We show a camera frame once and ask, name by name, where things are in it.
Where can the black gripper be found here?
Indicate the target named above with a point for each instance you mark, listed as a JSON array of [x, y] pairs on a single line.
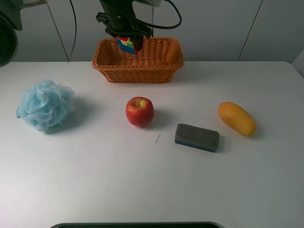
[[120, 20]]

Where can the colourful puzzle cube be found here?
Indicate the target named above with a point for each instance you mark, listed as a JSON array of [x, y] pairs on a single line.
[[126, 45]]

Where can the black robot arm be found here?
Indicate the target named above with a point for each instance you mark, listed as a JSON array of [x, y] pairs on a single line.
[[10, 22]]

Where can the orange wicker basket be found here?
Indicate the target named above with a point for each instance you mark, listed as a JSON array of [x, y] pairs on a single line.
[[156, 62]]

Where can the red apple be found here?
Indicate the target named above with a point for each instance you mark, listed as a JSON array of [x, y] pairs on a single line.
[[139, 111]]

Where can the blue mesh bath loofah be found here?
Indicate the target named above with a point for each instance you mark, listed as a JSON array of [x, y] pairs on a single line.
[[46, 105]]

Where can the grey blue board eraser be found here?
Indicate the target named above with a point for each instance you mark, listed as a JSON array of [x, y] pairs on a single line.
[[195, 137]]

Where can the yellow mango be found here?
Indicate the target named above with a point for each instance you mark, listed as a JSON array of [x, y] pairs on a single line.
[[237, 118]]

